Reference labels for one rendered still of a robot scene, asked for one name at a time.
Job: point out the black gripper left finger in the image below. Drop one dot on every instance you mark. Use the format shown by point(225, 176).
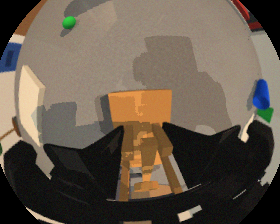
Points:
point(100, 161)

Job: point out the small green ball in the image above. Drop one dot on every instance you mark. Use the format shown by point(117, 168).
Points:
point(69, 22)

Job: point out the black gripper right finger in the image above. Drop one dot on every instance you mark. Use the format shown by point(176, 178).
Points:
point(194, 152)

